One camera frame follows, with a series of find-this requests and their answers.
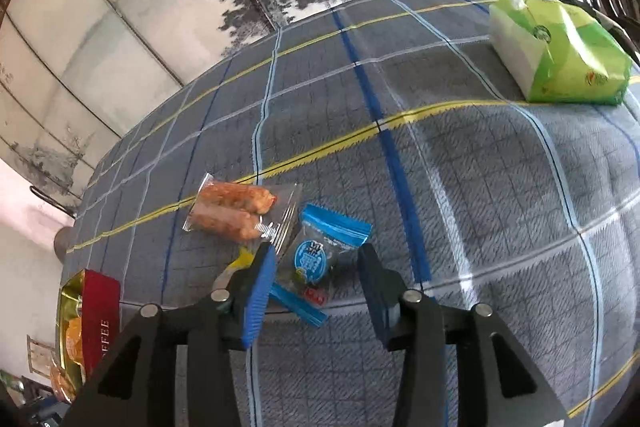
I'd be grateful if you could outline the red gold toffee tin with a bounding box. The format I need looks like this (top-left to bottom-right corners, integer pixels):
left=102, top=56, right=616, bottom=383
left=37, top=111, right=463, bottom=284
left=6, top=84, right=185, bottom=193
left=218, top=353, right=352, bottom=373
left=50, top=269, right=120, bottom=403

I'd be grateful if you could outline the black metal chair left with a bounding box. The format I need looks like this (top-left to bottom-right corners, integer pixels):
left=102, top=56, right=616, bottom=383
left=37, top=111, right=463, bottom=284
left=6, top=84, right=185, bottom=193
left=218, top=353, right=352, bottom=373
left=29, top=185, right=76, bottom=219

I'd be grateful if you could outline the green tissue pack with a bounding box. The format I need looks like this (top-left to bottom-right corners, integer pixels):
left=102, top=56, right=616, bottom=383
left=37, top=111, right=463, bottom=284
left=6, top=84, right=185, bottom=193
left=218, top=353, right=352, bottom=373
left=489, top=0, right=632, bottom=105

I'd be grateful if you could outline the plaid blue grey tablecloth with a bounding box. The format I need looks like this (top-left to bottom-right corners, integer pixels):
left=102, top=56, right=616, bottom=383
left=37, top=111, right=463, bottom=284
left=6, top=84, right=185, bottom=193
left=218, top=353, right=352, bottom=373
left=63, top=0, right=639, bottom=426

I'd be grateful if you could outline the yellow snack packet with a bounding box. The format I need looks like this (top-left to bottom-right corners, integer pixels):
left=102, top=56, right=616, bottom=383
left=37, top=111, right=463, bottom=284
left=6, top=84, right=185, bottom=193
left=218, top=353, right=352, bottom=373
left=213, top=246, right=255, bottom=291

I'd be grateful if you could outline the blue candy snack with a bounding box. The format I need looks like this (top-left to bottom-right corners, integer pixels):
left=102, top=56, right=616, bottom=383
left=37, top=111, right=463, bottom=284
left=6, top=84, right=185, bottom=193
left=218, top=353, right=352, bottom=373
left=270, top=204, right=372, bottom=327

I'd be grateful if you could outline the clear sausage snack packet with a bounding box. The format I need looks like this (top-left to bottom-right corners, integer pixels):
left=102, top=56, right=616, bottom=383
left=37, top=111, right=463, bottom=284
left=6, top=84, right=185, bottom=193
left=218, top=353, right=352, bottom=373
left=182, top=173, right=303, bottom=255

